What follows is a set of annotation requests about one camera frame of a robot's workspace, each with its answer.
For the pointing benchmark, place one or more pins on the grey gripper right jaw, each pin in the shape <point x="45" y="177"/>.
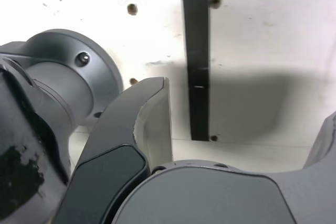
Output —
<point x="210" y="197"/>

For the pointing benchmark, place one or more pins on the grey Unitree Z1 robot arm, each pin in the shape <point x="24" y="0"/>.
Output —
<point x="52" y="90"/>

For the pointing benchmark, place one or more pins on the black tape strip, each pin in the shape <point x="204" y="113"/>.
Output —
<point x="198" y="51"/>

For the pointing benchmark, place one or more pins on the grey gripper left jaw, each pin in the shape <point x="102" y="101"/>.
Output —
<point x="113" y="142"/>

